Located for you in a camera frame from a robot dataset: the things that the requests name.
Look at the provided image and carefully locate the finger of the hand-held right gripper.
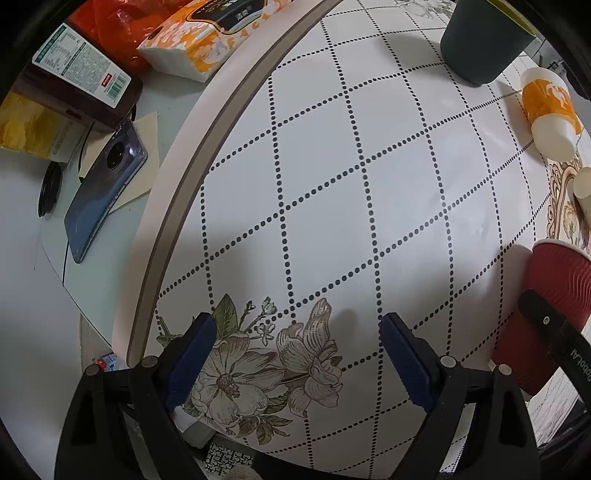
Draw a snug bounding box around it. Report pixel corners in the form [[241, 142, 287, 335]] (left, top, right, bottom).
[[518, 289, 578, 346]]

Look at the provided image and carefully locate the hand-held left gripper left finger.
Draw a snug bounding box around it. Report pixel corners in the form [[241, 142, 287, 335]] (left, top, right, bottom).
[[54, 313, 218, 480]]

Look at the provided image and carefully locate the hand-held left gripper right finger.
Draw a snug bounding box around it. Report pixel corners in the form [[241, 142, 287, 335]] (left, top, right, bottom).
[[379, 313, 541, 480]]

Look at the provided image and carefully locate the red ribbed paper cup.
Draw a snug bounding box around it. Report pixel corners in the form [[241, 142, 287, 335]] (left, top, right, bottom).
[[491, 239, 591, 396]]

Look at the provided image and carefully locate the plain white paper cup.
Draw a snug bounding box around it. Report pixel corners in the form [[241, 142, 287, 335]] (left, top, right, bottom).
[[571, 166, 591, 256]]

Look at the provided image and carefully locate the orange and white paper cup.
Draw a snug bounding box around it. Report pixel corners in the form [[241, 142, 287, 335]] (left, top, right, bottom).
[[520, 66, 584, 162]]

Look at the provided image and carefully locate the dark green plastic cup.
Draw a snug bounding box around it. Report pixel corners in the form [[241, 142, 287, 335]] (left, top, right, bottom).
[[440, 0, 539, 86]]

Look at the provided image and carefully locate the black and white patterned box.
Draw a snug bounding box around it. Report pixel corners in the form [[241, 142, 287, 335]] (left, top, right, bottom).
[[204, 442, 256, 477]]

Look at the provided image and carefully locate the dotted floral table mat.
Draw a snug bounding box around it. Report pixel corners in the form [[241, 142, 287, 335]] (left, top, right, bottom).
[[112, 0, 591, 480]]

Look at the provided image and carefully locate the dark blue smartphone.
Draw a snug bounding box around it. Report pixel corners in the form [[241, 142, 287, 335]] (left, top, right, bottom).
[[64, 121, 149, 265]]

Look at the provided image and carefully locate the black round lens cap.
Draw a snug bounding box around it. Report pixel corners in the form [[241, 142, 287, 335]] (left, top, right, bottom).
[[38, 161, 64, 217]]

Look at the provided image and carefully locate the yellow packet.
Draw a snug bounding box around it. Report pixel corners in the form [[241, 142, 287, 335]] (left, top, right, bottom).
[[0, 89, 89, 161]]

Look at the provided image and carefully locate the orange floral tissue pack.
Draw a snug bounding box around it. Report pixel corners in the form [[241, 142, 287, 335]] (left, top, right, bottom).
[[137, 0, 296, 84]]

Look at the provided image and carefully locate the red plastic bag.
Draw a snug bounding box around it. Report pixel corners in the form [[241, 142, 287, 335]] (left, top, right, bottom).
[[68, 0, 197, 75]]

